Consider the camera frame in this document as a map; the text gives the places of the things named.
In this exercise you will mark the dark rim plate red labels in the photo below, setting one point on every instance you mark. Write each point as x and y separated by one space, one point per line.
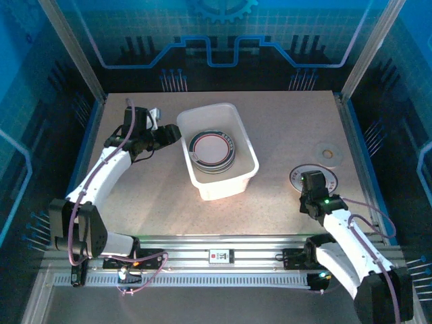
329 173

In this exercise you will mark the white plastic bin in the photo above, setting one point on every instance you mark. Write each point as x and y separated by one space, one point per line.
219 189

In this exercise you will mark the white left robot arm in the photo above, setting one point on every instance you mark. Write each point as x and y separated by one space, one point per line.
98 175

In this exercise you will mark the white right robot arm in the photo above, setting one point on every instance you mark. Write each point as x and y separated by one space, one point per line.
337 253

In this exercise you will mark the white disc with hole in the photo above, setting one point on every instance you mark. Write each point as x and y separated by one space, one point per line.
337 157

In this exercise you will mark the small black adapter with LED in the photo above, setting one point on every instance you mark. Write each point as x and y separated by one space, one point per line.
130 275
319 281

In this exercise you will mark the white box red sticker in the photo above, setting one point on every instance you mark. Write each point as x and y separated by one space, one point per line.
221 256

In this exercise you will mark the black elongated device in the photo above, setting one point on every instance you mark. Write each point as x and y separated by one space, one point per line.
77 276

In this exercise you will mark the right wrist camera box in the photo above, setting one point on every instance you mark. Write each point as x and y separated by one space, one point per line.
314 184

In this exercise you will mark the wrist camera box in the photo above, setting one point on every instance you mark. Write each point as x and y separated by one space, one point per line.
140 118
314 184

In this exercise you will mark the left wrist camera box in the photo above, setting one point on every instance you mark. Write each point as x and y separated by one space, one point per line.
140 118

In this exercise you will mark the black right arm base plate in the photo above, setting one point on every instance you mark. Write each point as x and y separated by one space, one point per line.
292 258

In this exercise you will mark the aluminium side rail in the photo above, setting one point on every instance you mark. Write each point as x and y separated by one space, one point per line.
357 152

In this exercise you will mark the aluminium extrusion rail base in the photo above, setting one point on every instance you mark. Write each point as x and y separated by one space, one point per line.
189 251

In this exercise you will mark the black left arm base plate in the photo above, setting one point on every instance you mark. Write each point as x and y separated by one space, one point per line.
148 258

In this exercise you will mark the aluminium frame post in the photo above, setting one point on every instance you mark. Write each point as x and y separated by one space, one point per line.
373 50
71 50

